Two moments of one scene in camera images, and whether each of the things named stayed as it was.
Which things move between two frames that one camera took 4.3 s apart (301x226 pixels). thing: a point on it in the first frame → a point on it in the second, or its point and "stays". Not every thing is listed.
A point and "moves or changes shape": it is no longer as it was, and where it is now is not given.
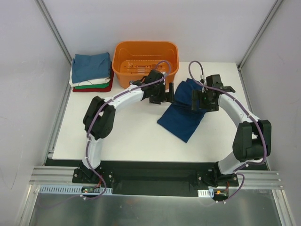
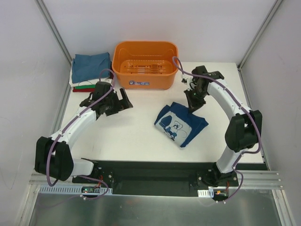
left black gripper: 161,94 → 120,102
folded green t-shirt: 105,85 stays
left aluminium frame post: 41,4 stays
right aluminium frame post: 276,4 stays
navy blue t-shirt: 179,119 moves or changes shape
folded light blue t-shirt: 91,66 stays
